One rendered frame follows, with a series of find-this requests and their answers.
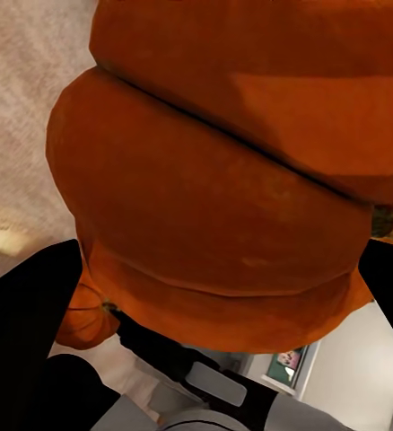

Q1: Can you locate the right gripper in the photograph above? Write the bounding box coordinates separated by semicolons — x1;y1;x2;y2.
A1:
111;310;179;371

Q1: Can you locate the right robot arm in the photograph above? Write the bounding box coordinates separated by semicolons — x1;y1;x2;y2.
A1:
111;310;353;431

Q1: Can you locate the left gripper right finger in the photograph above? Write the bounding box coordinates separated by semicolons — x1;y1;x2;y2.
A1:
358;239;393;327

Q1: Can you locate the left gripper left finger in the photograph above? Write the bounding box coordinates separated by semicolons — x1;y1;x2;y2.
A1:
0;238;83;431

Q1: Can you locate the pumpkin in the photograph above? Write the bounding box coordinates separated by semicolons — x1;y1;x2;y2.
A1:
55;258;122;350
46;0;393;356

